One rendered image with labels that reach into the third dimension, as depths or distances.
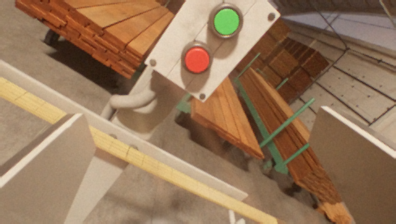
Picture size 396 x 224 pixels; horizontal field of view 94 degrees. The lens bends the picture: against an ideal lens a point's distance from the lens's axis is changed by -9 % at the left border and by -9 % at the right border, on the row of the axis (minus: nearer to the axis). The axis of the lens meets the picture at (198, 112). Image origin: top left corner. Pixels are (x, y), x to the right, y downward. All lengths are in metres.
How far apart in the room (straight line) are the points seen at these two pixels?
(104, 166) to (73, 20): 1.51
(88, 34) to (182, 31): 1.59
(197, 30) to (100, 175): 0.30
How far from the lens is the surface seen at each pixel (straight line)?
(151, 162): 0.32
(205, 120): 1.88
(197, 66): 0.18
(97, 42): 1.76
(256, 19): 0.20
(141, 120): 0.30
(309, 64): 11.22
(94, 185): 0.43
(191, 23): 0.19
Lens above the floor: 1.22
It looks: 23 degrees down
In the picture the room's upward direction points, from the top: 42 degrees clockwise
